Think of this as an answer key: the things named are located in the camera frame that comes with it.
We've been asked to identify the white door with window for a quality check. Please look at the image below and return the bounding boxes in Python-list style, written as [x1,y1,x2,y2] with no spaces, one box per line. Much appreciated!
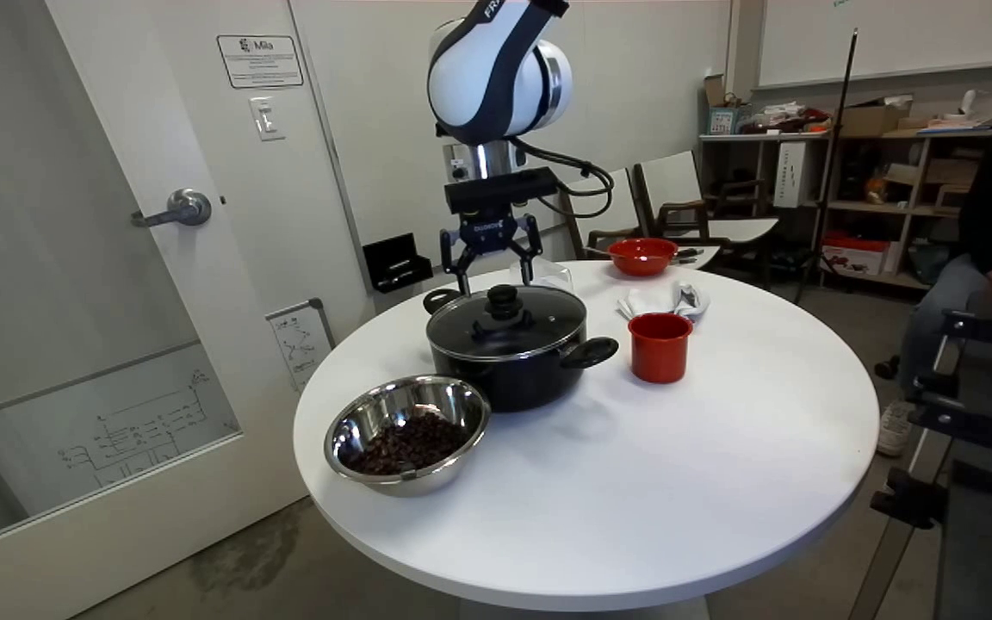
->
[0,0,380,620]

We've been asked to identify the stainless steel bowl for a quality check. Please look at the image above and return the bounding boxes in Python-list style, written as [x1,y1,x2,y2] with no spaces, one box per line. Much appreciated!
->
[322,371,495,500]

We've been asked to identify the white backed chair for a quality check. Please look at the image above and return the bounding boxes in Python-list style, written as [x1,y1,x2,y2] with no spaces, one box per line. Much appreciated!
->
[585,147,718,255]

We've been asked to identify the silver door handle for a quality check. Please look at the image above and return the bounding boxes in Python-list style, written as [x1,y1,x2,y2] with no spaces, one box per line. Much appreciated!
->
[132,186,213,231]

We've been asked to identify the small leaning whiteboard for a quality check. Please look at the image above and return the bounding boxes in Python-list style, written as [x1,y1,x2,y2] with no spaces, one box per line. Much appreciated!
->
[265,297,338,394]

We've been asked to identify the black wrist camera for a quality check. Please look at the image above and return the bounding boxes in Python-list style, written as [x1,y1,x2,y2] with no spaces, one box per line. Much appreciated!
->
[443,165,564,217]

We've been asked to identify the large wall whiteboard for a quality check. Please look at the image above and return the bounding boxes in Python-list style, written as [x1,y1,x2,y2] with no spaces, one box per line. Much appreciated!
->
[753,0,992,91]

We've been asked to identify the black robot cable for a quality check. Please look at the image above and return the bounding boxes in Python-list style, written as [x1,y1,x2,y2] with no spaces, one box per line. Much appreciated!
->
[510,134,616,223]

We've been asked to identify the cardboard box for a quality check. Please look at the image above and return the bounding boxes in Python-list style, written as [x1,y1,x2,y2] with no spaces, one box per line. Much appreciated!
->
[836,96,916,141]

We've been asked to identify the black tripod pole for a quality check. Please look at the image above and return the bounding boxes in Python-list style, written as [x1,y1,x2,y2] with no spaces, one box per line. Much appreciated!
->
[799,31,865,302]

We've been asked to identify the white wall sign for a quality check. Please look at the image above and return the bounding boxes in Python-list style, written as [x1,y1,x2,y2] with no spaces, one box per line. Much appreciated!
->
[213,31,306,93]

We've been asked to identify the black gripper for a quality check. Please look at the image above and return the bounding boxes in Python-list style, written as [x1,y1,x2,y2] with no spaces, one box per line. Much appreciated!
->
[438,207,544,297]

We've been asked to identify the glass pot lid black knob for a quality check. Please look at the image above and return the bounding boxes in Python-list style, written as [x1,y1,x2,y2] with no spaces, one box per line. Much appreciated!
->
[425,284,594,362]

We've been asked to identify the red plastic cup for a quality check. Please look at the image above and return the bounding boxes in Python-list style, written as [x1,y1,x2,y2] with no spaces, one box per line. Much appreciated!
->
[627,312,696,385]

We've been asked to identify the white light switch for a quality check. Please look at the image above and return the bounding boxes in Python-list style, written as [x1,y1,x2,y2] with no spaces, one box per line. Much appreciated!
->
[247,93,290,144]

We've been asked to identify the black workbench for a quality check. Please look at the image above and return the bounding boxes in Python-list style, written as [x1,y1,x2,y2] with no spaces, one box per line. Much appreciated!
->
[850,307,992,620]

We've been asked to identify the red bowl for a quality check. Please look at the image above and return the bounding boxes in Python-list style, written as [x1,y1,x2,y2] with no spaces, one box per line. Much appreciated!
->
[606,236,681,281]

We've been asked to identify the black cooking pot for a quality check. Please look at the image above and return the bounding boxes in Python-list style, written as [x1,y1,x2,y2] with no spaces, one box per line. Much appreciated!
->
[419,284,623,415]

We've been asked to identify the storage shelf unit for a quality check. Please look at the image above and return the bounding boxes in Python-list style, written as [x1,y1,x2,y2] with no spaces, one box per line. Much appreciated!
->
[696,115,992,292]

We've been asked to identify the dark coffee beans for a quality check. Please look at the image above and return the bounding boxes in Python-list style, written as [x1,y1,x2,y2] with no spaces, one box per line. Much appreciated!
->
[349,409,472,478]

